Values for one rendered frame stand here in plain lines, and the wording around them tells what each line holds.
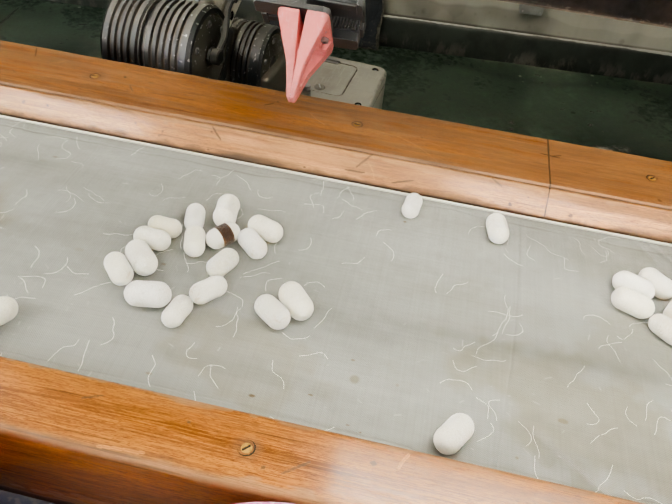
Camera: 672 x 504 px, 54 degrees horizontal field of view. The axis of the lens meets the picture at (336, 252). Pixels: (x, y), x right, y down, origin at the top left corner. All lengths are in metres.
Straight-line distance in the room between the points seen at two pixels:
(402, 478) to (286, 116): 0.42
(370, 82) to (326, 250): 0.85
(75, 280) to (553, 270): 0.42
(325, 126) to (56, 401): 0.40
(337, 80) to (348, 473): 1.07
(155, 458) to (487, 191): 0.41
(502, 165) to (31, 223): 0.46
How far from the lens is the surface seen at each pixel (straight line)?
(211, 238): 0.59
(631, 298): 0.61
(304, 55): 0.62
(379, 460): 0.44
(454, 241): 0.63
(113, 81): 0.80
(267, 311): 0.52
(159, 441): 0.45
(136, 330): 0.54
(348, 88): 1.38
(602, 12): 0.31
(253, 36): 1.16
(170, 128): 0.73
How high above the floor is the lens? 1.15
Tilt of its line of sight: 43 degrees down
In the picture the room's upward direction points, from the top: 6 degrees clockwise
